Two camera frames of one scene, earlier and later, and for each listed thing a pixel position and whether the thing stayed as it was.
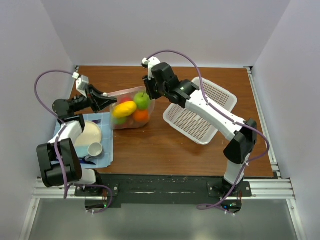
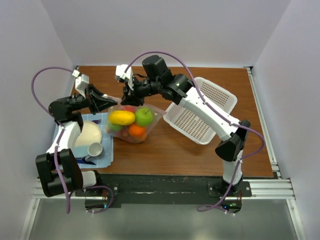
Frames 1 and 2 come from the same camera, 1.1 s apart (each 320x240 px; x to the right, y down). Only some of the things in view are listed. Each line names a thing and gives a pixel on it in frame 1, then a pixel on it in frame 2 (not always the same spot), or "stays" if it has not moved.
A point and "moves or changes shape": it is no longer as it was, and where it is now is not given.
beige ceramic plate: [91, 133] stays
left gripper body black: [80, 102] stays
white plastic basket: [194, 126] stays
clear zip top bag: [133, 108] moves or changes shape
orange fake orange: [141, 115] → [136, 131]
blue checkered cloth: [104, 120] stays
